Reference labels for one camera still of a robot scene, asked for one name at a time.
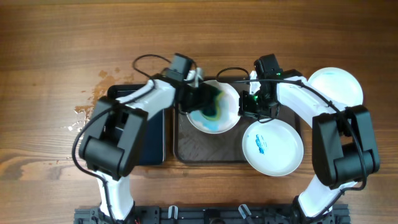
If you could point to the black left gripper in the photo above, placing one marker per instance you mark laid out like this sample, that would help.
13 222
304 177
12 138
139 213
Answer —
203 98

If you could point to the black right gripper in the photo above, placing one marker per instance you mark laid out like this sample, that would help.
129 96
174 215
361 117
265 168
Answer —
245 109

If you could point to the green yellow sponge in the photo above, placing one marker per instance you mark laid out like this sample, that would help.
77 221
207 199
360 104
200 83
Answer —
212 112

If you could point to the white plate blue stain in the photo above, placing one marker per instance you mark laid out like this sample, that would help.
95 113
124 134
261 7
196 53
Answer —
338 84

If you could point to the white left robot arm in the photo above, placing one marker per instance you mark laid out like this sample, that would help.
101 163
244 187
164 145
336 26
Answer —
111 141

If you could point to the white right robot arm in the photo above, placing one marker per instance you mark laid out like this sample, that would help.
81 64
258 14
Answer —
344 149

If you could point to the dark brown serving tray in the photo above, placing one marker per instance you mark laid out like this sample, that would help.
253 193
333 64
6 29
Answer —
193 147

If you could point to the black water tray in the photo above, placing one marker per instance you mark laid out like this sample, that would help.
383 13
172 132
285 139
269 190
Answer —
153 146

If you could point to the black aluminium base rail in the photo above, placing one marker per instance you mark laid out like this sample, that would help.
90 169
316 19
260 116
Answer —
149 215

